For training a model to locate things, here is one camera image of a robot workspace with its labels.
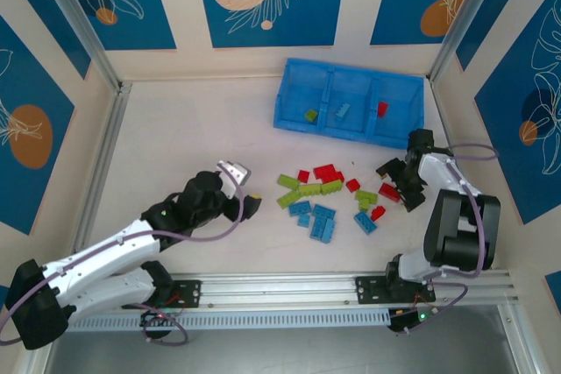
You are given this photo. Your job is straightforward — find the black controller board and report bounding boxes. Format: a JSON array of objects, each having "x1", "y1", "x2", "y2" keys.
[
  {"x1": 388, "y1": 308, "x2": 433, "y2": 335},
  {"x1": 138, "y1": 307, "x2": 175, "y2": 329}
]

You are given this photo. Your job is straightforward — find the white slotted cable duct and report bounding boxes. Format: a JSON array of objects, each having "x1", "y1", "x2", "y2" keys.
[{"x1": 65, "y1": 307, "x2": 394, "y2": 332}]

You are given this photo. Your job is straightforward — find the aluminium side rail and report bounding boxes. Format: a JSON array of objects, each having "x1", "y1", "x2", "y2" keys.
[{"x1": 72, "y1": 82, "x2": 132, "y2": 255}]

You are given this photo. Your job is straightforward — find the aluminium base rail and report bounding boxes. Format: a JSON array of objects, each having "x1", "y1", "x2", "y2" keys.
[{"x1": 168, "y1": 269, "x2": 514, "y2": 307}]

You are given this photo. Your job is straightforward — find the aluminium frame post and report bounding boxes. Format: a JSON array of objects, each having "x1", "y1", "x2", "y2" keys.
[
  {"x1": 30, "y1": 0, "x2": 132, "y2": 93},
  {"x1": 428, "y1": 0, "x2": 514, "y2": 82}
]

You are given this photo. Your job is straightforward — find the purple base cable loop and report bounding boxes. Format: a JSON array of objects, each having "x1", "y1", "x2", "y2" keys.
[
  {"x1": 396, "y1": 281, "x2": 470, "y2": 336},
  {"x1": 131, "y1": 302, "x2": 190, "y2": 347}
]

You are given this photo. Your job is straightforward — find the blue three-compartment plastic bin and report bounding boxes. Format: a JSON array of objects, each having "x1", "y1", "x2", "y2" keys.
[{"x1": 272, "y1": 57, "x2": 426, "y2": 151}]

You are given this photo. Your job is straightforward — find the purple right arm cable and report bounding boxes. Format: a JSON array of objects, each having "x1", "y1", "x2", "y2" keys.
[{"x1": 431, "y1": 143, "x2": 500, "y2": 281}]

